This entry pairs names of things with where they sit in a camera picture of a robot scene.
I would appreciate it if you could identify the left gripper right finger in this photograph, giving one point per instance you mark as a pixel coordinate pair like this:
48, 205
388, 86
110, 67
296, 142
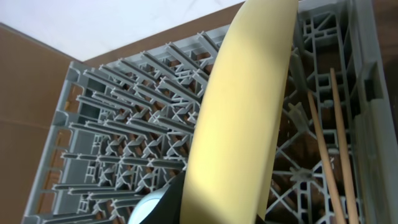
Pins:
259, 220

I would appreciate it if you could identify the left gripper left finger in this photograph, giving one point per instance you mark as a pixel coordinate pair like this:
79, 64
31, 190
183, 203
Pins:
167, 211

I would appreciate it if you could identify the light blue bowl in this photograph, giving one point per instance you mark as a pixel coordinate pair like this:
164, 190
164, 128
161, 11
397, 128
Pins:
146, 206

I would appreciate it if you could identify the yellow plate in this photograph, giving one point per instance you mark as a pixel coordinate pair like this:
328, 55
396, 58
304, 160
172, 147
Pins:
230, 163

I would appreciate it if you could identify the grey plastic dishwasher rack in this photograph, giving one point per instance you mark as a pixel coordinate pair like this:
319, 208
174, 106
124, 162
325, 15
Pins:
124, 130

